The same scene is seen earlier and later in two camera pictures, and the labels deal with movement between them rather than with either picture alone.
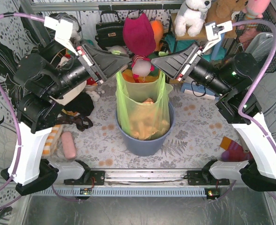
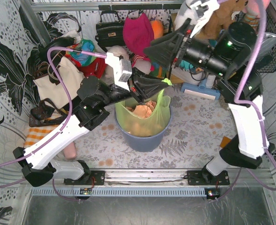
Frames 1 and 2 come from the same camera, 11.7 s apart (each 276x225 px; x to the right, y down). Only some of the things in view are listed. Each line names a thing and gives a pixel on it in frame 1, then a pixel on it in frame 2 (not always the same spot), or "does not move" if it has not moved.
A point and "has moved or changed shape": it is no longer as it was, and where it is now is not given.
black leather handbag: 110,33 does not move
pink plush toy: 256,7 does not move
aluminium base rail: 151,183 does not move
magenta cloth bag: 138,35 does not move
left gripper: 88,64 → 132,86
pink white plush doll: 141,66 does not move
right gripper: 189,63 → 178,47
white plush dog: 191,15 does not move
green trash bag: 142,107 has moved or changed shape
